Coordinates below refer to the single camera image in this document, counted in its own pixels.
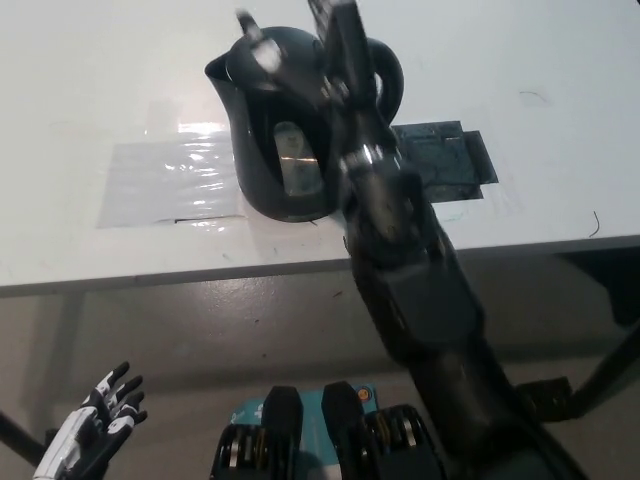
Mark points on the clear plastic sheet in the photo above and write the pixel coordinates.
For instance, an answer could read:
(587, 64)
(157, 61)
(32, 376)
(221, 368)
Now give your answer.
(160, 185)

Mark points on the black table leg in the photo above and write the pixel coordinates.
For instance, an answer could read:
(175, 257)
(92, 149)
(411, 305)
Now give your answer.
(607, 372)
(20, 432)

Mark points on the black tape patch on desk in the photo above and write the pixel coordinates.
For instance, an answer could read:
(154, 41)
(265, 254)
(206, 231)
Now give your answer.
(452, 150)

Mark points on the black table frame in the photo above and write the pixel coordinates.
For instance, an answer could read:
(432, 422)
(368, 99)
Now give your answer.
(607, 285)

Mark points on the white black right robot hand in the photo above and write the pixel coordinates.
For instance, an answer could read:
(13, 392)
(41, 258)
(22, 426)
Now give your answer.
(345, 65)

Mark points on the black floor plate right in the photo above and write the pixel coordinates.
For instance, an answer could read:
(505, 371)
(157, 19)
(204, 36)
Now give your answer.
(550, 400)

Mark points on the black electric kettle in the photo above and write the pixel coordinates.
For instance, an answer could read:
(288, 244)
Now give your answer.
(255, 150)

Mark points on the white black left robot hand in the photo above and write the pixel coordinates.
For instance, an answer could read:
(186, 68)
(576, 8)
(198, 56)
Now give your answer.
(95, 425)

